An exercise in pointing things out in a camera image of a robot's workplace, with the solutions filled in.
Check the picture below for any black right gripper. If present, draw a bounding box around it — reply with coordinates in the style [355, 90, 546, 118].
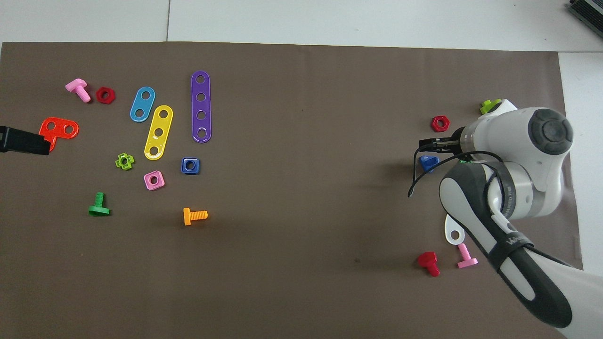
[419, 134, 464, 152]

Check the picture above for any blue plastic screw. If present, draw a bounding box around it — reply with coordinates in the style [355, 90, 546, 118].
[418, 155, 441, 174]

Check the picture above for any orange three-hole corner plate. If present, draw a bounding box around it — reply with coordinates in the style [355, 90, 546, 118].
[39, 117, 80, 151]

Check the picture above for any pink plastic screw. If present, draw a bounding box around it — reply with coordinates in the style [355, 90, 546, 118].
[65, 78, 91, 103]
[457, 242, 479, 269]

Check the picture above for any white curved perforated plate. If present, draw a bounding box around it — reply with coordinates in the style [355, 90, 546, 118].
[444, 214, 467, 246]

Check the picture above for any dark green plastic screw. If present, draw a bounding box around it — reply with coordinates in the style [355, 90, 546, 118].
[88, 192, 111, 217]

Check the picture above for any red plastic screw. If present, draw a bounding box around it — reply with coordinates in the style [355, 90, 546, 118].
[417, 251, 441, 277]

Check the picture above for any blue two-hole strip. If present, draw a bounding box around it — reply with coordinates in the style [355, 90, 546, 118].
[130, 86, 156, 123]

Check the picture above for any brown table mat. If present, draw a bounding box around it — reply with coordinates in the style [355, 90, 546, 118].
[0, 41, 585, 339]

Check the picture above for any yellow three-hole strip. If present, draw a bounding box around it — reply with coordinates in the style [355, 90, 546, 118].
[144, 105, 174, 161]

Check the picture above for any pink square plastic nut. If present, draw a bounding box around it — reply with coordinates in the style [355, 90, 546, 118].
[143, 170, 166, 191]

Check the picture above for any orange plastic screw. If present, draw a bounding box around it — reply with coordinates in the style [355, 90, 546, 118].
[183, 207, 209, 226]

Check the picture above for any purple four-hole strip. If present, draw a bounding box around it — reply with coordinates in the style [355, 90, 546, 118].
[191, 71, 212, 143]

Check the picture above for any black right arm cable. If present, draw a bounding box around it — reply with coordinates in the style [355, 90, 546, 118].
[407, 150, 505, 198]

